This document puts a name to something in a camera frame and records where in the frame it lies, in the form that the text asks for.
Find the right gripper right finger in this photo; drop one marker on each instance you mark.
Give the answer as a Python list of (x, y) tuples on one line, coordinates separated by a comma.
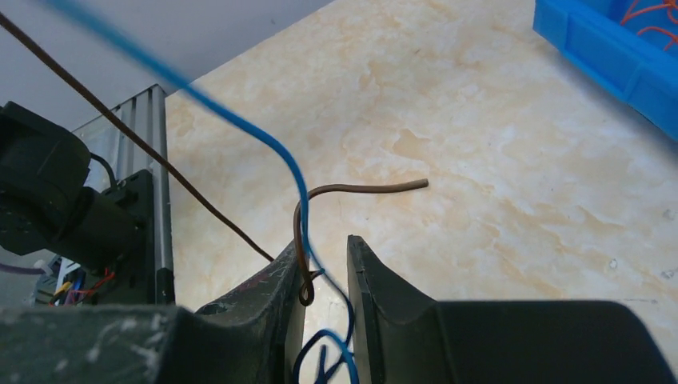
[(404, 336)]

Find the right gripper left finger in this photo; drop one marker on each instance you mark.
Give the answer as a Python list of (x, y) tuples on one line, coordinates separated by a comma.
[(252, 334)]

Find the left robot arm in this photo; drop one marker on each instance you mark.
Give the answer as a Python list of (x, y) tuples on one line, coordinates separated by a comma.
[(46, 205)]

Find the blue three-compartment plastic bin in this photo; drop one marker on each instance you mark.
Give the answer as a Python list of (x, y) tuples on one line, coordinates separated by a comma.
[(633, 61)]

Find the aluminium frame rail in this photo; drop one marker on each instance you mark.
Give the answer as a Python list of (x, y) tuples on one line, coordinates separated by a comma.
[(145, 275)]

